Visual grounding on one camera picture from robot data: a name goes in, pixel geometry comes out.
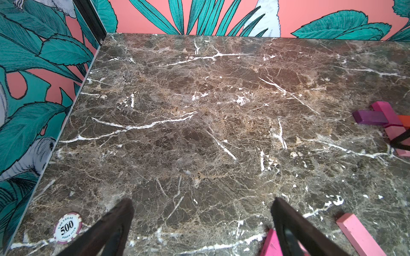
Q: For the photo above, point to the poker chip 500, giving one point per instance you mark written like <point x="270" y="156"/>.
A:
<point x="68" y="228"/>

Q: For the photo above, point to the red block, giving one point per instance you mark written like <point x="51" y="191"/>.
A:
<point x="405" y="120"/>

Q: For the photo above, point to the pink block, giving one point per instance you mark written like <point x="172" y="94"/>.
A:
<point x="358" y="236"/>
<point x="400" y="137"/>

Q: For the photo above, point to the purple block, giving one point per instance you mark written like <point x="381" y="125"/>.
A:
<point x="370" y="117"/>

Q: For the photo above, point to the black left corner frame post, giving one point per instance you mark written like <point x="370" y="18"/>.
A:
<point x="91" y="26"/>

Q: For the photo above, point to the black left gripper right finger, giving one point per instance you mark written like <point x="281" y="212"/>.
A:
<point x="297" y="236"/>

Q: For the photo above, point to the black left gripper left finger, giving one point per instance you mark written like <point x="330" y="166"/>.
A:
<point x="108" y="236"/>

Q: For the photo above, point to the pink block top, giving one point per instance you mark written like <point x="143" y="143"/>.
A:
<point x="358" y="236"/>

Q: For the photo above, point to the magenta block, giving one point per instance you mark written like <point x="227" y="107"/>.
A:
<point x="271" y="245"/>
<point x="389" y="113"/>

